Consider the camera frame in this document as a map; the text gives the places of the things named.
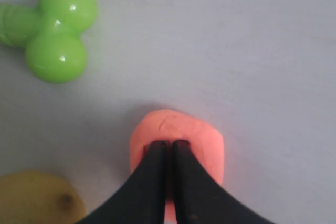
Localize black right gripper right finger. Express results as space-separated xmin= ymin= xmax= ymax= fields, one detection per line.
xmin=172 ymin=140 xmax=271 ymax=224

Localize green toy dog bone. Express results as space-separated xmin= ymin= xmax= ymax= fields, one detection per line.
xmin=1 ymin=0 xmax=98 ymax=84

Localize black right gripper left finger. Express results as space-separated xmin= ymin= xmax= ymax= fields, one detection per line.
xmin=78 ymin=141 xmax=167 ymax=224

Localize yellow lemon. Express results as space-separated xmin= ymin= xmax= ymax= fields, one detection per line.
xmin=1 ymin=170 xmax=87 ymax=223

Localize small orange pink object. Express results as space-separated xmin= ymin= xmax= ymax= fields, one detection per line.
xmin=129 ymin=110 xmax=225 ymax=224

